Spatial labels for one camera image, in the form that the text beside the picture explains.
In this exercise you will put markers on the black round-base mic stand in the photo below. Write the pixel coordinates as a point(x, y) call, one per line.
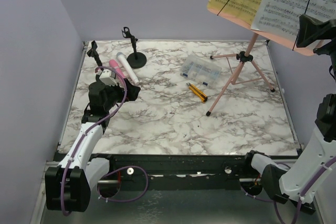
point(136, 59)

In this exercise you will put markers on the pink music stand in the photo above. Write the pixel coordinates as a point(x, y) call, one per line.
point(245, 56)

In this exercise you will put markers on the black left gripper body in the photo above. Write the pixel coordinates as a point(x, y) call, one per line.
point(116, 95)

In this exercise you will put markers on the white sheet music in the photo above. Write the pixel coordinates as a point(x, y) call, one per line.
point(281, 17)

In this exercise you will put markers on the yellow utility knife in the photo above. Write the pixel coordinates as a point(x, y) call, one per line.
point(197, 92)

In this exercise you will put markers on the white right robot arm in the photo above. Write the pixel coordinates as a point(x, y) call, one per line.
point(300, 183)

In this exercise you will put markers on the clear plastic organizer box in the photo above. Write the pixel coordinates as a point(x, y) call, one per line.
point(200, 71)

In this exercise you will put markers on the pink toy microphone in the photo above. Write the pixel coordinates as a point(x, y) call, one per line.
point(115, 65)

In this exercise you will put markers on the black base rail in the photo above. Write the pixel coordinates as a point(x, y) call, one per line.
point(182, 172)

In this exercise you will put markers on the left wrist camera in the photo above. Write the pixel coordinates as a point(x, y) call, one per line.
point(106, 76)

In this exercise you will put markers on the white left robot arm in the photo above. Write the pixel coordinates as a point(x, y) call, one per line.
point(69, 184)

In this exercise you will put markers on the white toy microphone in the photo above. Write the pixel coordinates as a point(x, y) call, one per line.
point(122, 59)

